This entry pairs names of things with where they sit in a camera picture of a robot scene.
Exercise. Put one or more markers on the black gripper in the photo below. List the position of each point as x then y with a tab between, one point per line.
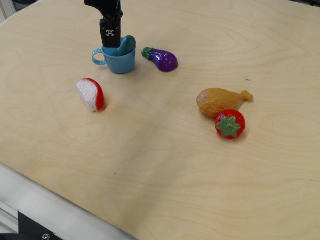
110	26

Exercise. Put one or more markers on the teal toy cucumber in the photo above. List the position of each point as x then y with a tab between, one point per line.
128	44

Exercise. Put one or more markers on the blue plastic cup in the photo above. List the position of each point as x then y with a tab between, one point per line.
116	64

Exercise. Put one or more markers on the purple toy eggplant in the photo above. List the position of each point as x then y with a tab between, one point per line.
164	60

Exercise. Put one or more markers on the red white sushi toy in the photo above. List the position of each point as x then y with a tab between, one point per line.
92	94

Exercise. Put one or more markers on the orange toy chicken drumstick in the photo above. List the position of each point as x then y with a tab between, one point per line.
213	101

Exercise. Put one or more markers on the red toy strawberry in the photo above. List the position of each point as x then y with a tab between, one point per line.
230	124

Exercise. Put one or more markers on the black metal bracket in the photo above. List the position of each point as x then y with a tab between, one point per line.
33	230

